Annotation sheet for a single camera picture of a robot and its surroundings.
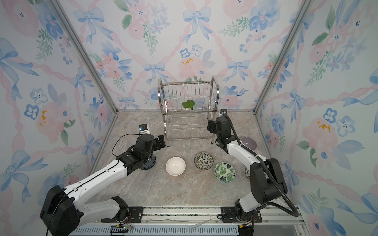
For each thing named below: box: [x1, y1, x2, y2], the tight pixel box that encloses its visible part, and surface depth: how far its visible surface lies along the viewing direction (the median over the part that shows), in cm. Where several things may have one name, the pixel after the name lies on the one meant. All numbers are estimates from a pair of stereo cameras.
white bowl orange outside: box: [165, 156, 187, 177], surface depth 90 cm
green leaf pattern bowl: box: [213, 162, 236, 183], surface depth 88 cm
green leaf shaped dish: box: [182, 99, 196, 109], surface depth 88 cm
